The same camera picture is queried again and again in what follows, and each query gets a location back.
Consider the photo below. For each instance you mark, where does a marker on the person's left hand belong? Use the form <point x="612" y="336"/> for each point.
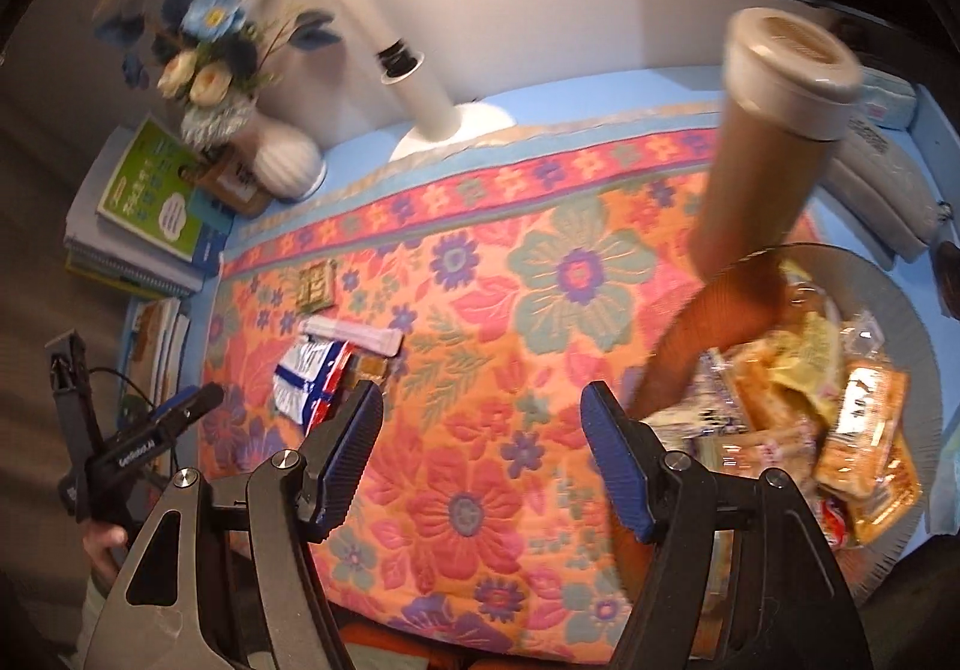
<point x="103" y="542"/>

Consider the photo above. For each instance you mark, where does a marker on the stack of spiral notebooks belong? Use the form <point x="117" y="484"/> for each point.
<point x="127" y="265"/>

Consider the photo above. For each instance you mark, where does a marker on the artificial flower bouquet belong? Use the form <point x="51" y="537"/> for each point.
<point x="206" y="18"/>

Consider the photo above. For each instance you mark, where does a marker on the green book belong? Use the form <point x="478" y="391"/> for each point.
<point x="142" y="190"/>

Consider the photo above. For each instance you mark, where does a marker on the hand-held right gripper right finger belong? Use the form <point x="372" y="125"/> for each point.
<point x="615" y="460"/>

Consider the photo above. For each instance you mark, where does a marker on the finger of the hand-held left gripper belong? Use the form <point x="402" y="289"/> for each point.
<point x="191" y="404"/>
<point x="71" y="385"/>

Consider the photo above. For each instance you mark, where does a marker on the blue white red packet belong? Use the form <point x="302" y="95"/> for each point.
<point x="307" y="377"/>

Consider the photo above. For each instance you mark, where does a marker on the white ribbed vase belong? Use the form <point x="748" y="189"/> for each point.
<point x="289" y="164"/>

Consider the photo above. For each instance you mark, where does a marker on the teal box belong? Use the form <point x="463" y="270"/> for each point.
<point x="206" y="209"/>

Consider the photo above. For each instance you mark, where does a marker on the purple patterned snack bag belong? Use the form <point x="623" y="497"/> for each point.
<point x="705" y="400"/>

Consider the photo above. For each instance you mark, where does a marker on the light blue pouch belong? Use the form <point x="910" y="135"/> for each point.
<point x="889" y="100"/>

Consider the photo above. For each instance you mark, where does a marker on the floral towel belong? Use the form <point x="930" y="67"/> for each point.
<point x="487" y="340"/>

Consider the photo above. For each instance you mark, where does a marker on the white books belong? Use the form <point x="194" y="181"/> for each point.
<point x="161" y="340"/>

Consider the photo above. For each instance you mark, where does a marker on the brown paper holder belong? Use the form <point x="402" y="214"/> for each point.
<point x="232" y="186"/>

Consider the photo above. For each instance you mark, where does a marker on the white stick packet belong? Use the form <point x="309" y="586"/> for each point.
<point x="352" y="338"/>

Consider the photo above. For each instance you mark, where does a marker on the white desk lamp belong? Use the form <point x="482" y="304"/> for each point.
<point x="420" y="93"/>

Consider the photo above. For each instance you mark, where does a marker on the ribbed glass bowl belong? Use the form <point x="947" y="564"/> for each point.
<point x="911" y="340"/>

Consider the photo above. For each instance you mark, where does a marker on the small brown packet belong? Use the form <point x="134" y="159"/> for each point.
<point x="369" y="370"/>

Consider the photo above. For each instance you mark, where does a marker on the pile of snack packets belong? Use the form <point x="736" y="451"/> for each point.
<point x="862" y="430"/>

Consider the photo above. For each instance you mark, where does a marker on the beige tumbler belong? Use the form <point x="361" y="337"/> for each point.
<point x="757" y="190"/>

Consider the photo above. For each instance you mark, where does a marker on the grey pencil case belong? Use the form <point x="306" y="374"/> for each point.
<point x="877" y="190"/>

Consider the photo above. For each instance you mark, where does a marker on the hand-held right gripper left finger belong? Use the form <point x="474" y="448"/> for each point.
<point x="352" y="460"/>

